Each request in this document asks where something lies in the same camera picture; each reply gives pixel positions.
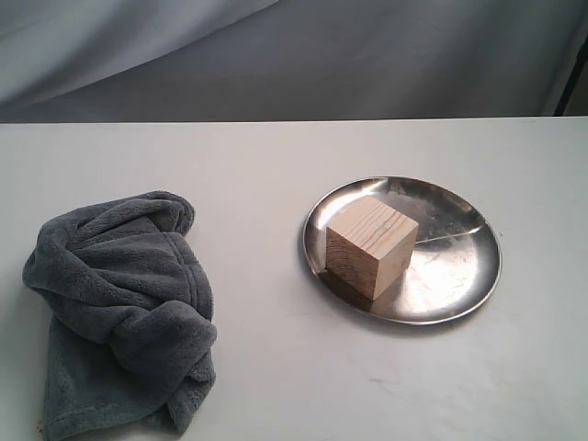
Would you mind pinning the wooden cube block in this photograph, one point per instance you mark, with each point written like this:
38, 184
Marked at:
369, 245

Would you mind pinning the grey fleece cloth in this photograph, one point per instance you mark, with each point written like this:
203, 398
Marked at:
131, 330

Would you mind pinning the round stainless steel plate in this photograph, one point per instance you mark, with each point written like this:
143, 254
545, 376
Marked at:
456, 262

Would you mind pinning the grey backdrop cloth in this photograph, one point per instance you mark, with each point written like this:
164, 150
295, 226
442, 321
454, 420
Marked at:
203, 61

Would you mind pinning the black backdrop stand pole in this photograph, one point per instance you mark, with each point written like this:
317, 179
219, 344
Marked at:
576, 71

